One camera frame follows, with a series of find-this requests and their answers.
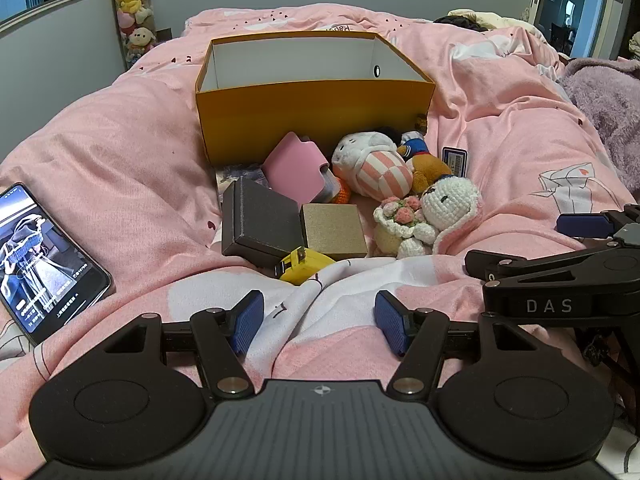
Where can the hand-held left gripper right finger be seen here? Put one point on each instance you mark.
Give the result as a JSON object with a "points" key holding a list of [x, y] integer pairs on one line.
{"points": [[391, 327]]}

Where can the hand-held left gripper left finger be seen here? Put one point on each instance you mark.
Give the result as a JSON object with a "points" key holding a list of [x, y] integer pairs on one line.
{"points": [[248, 321]]}

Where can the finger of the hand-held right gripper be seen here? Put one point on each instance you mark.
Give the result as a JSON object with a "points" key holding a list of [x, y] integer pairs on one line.
{"points": [[585, 225], [500, 262]]}

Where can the yellow tape measure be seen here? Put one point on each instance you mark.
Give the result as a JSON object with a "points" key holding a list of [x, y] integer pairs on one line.
{"points": [[306, 266]]}

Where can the gold box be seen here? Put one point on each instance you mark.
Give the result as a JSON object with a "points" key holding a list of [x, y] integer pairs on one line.
{"points": [[332, 230]]}

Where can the purple packet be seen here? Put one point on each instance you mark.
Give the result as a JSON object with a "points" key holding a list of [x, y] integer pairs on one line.
{"points": [[235, 172]]}

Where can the yellow cardboard box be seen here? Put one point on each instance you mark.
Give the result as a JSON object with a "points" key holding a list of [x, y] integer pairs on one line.
{"points": [[300, 115]]}

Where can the white crochet bunny with bouquet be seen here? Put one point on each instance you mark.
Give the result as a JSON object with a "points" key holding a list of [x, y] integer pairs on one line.
{"points": [[450, 197]]}

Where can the dark grey box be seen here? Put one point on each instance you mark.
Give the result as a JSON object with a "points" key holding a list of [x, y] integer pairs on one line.
{"points": [[255, 220]]}

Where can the blue bordered card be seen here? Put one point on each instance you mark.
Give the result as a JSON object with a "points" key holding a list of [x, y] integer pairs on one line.
{"points": [[455, 161]]}

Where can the orange duck plush toy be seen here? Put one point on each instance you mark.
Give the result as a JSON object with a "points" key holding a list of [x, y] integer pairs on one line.
{"points": [[425, 165]]}

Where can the purple fuzzy blanket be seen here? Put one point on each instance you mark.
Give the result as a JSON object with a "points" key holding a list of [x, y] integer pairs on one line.
{"points": [[610, 100]]}

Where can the orange red crochet toy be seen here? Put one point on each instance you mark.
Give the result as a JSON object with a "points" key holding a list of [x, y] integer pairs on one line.
{"points": [[343, 193]]}

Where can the pink striped white plush toy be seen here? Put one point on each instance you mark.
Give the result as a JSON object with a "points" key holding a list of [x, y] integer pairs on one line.
{"points": [[380, 170]]}

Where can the pink pouch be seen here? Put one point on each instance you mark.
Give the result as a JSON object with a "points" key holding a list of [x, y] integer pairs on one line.
{"points": [[295, 167]]}

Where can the pink blanket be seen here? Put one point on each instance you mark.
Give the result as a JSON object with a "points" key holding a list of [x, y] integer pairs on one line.
{"points": [[125, 160]]}

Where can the smartphone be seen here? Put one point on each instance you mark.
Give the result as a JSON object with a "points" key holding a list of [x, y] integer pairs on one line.
{"points": [[40, 260]]}

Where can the cream cloth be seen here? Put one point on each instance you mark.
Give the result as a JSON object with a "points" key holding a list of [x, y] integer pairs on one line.
{"points": [[500, 22]]}

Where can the black furry thing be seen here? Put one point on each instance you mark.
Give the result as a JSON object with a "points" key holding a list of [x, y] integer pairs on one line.
{"points": [[457, 21]]}

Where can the column of plush toys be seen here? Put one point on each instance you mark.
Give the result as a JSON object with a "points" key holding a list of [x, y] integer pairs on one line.
{"points": [[132, 0]]}

